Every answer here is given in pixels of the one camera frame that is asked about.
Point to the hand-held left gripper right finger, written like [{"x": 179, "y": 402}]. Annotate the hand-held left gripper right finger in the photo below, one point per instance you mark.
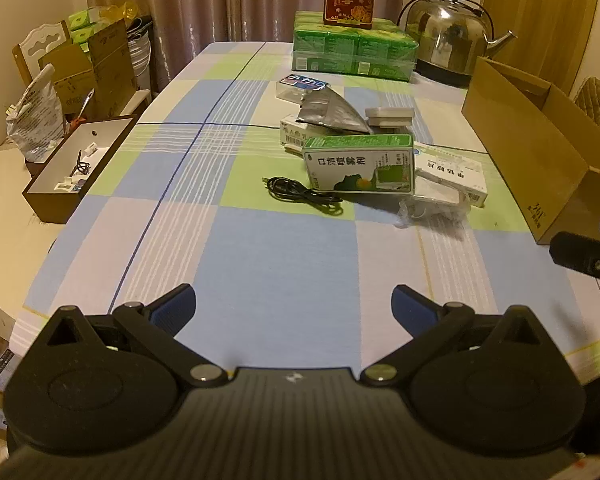
[{"x": 411, "y": 307}]

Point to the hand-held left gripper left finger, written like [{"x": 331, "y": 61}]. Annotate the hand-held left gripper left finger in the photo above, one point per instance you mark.
[{"x": 172, "y": 310}]

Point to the clear plastic bag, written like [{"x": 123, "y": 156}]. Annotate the clear plastic bag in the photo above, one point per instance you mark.
[{"x": 425, "y": 212}]

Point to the green and white carton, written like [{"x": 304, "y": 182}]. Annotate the green and white carton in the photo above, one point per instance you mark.
[{"x": 340, "y": 165}]

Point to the small white medicine box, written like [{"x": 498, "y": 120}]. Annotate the small white medicine box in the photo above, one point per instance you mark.
[{"x": 292, "y": 135}]

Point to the silver foil pouch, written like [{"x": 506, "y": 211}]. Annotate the silver foil pouch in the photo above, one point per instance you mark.
[{"x": 330, "y": 110}]

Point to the checkered tablecloth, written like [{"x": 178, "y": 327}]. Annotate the checkered tablecloth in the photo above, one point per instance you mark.
[{"x": 260, "y": 270}]

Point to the brown shallow box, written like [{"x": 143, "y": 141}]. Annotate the brown shallow box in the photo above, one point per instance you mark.
[{"x": 55, "y": 205}]

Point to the white foam block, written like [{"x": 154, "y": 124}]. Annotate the white foam block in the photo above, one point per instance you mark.
[{"x": 387, "y": 115}]

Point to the wooden door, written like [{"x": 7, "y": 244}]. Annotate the wooden door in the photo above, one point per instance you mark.
[{"x": 540, "y": 10}]

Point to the white plastic bag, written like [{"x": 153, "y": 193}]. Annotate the white plastic bag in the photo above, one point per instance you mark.
[{"x": 32, "y": 115}]

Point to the stainless steel kettle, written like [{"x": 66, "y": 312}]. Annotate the stainless steel kettle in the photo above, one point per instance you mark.
[{"x": 445, "y": 40}]

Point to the blue label tissue packet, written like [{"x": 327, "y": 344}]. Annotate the blue label tissue packet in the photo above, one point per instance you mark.
[{"x": 300, "y": 82}]

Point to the white bucket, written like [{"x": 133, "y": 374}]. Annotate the white bucket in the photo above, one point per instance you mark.
[{"x": 140, "y": 55}]

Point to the tall brown cardboard box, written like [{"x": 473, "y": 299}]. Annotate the tall brown cardboard box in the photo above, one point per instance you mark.
[{"x": 107, "y": 60}]

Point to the green tissue multipack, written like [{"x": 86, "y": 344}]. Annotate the green tissue multipack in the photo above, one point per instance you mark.
[{"x": 330, "y": 45}]

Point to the green tissue packet bundle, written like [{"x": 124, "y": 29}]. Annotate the green tissue packet bundle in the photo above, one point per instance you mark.
[{"x": 85, "y": 22}]

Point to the white carved chair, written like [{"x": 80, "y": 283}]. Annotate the white carved chair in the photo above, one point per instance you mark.
[{"x": 40, "y": 37}]

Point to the yellow plastic bag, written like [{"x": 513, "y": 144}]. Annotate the yellow plastic bag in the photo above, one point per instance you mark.
[{"x": 122, "y": 10}]

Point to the shiny grey curtain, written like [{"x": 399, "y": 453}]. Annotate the shiny grey curtain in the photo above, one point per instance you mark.
[{"x": 205, "y": 0}]

